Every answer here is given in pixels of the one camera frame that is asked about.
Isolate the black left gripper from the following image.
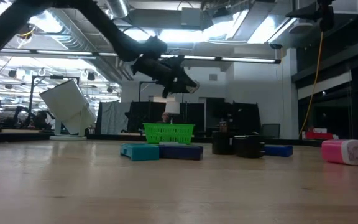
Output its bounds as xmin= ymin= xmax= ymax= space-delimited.
xmin=131 ymin=55 xmax=198 ymax=98

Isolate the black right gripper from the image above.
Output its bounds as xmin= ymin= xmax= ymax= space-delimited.
xmin=286 ymin=0 xmax=335 ymax=32

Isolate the navy card box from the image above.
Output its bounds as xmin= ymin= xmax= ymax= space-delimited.
xmin=158 ymin=144 xmax=204 ymax=161

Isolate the black cube charger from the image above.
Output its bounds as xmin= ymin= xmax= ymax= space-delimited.
xmin=211 ymin=130 xmax=236 ymax=156

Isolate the teal card box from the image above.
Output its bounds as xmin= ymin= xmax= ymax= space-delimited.
xmin=119 ymin=142 xmax=160 ymax=162

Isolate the black charger plug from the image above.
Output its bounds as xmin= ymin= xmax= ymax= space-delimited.
xmin=232 ymin=134 xmax=266 ymax=159

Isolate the blue printed card box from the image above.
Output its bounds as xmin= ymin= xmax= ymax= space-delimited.
xmin=263 ymin=144 xmax=294 ymax=158

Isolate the pink white charger plug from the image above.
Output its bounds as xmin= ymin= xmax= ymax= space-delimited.
xmin=321 ymin=139 xmax=358 ymax=166

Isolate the white lampshade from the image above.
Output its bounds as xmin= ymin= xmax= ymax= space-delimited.
xmin=165 ymin=101 xmax=181 ymax=115

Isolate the black partition panel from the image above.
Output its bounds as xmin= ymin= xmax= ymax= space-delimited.
xmin=205 ymin=98 xmax=261 ymax=138
xmin=126 ymin=101 xmax=205 ymax=134

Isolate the green plastic basket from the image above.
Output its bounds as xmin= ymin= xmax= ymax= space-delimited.
xmin=142 ymin=123 xmax=196 ymax=146

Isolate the grey ceiling box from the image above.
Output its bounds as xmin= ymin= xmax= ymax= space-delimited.
xmin=180 ymin=7 xmax=213 ymax=27

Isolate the long LED light bar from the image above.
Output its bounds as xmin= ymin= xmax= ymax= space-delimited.
xmin=0 ymin=47 xmax=282 ymax=65

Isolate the grey curtain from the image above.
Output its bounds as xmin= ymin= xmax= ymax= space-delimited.
xmin=99 ymin=101 xmax=131 ymax=135

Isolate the white desk lamp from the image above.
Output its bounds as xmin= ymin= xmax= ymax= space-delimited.
xmin=39 ymin=78 xmax=98 ymax=141

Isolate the red box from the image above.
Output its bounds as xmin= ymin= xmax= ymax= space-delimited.
xmin=305 ymin=131 xmax=335 ymax=141

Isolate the black round ceiling fixture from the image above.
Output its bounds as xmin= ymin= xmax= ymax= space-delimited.
xmin=19 ymin=23 xmax=37 ymax=40

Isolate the long yellow cable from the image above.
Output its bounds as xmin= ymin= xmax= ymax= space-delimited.
xmin=299 ymin=30 xmax=324 ymax=138

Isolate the silver ceiling duct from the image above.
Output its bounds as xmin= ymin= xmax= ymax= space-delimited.
xmin=104 ymin=0 xmax=130 ymax=19

